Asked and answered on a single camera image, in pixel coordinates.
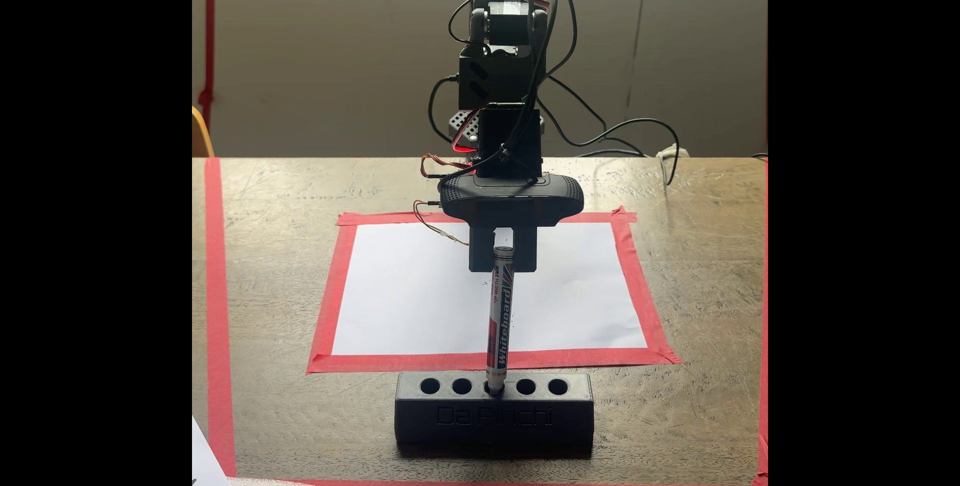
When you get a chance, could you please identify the whiteboard marker pen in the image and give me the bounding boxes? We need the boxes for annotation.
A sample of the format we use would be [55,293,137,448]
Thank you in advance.
[484,246,516,396]

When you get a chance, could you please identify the black pen holder block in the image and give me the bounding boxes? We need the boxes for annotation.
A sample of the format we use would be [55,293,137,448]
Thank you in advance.
[394,370,596,452]

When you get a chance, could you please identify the black oval webcam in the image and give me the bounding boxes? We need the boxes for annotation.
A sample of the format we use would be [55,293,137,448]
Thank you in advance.
[438,172,586,230]

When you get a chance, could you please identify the red tape strip on paper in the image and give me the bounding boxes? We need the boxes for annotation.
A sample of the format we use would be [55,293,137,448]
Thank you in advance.
[306,347,683,375]
[335,205,639,228]
[306,214,360,374]
[608,207,683,366]

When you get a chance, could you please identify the white paper sheet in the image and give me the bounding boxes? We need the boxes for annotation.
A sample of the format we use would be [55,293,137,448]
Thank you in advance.
[331,222,648,357]

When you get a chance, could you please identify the long red table tape strip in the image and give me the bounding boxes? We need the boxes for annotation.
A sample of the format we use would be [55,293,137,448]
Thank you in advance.
[203,157,239,478]
[755,159,769,486]

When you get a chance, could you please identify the yellow wooden chair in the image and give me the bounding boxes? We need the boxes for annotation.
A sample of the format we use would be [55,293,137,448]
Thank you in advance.
[192,104,216,159]

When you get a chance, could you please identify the white paper corner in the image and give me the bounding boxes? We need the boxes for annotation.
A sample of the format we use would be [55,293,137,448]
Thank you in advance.
[192,416,231,486]

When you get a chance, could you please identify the thin orange sensor wire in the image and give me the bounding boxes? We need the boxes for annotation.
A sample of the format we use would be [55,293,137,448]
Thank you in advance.
[411,198,472,248]

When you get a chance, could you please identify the red orange servo wires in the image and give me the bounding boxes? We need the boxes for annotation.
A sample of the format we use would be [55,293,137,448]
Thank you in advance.
[419,151,475,180]

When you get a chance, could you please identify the black looping cable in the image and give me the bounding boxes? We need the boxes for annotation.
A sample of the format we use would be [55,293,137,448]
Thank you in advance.
[543,72,650,159]
[534,0,681,186]

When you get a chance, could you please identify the red vertical wall strip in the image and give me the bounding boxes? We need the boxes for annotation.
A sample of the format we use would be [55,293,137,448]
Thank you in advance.
[196,0,218,132]

